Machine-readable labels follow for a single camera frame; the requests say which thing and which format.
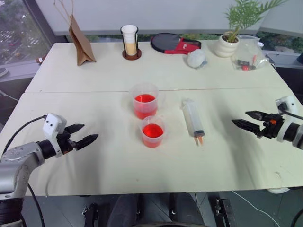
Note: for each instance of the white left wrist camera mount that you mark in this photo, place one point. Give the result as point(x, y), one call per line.
point(53, 125)

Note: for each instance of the green potted plant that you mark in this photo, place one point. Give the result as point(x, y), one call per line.
point(243, 14)

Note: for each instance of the white cup stack in holder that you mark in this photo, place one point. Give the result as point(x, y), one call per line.
point(130, 42)

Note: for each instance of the large clear cup red liquid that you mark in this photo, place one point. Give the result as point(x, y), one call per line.
point(145, 101)

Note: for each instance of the clear plastic syringe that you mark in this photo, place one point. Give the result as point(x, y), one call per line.
point(193, 118)

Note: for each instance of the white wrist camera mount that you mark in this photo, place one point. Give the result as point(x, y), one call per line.
point(287, 107)
point(53, 125)

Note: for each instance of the small clear cup red liquid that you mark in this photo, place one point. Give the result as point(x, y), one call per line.
point(152, 132)

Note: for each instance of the black table leg bracket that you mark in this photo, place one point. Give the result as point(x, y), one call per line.
point(91, 215)
point(223, 208)

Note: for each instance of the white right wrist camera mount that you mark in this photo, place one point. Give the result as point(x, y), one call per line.
point(287, 107)

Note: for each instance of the white ribbed plant pot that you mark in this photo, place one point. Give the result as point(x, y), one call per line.
point(227, 46)

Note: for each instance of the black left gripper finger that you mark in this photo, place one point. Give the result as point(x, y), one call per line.
point(87, 140)
point(75, 128)

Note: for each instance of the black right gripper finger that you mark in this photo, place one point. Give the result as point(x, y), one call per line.
point(255, 114)
point(246, 126)

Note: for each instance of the brown paper bag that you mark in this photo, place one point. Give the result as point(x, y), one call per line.
point(80, 43)

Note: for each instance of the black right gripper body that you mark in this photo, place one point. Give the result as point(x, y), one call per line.
point(270, 125)

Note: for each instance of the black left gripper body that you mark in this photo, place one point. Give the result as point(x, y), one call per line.
point(65, 143)

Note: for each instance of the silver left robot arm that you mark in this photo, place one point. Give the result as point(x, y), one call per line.
point(16, 163)

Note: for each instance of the clear plastic bag with parts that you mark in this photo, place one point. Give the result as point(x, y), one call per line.
point(248, 56)

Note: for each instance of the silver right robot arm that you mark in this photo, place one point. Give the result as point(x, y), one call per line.
point(296, 136)

